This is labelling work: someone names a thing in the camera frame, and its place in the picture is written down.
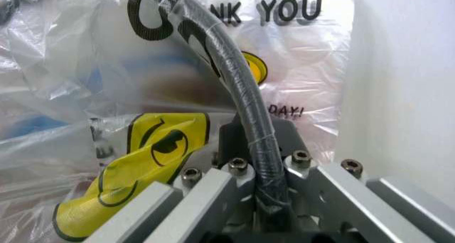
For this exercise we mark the clear printed plastic garbage bag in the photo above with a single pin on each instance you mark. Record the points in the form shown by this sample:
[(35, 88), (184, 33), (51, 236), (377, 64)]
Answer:
[(71, 67)]

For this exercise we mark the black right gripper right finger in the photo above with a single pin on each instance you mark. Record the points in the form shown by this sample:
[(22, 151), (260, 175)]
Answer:
[(341, 195)]

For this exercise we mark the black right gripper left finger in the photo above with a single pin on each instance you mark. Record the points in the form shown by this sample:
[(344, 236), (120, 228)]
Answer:
[(199, 197)]

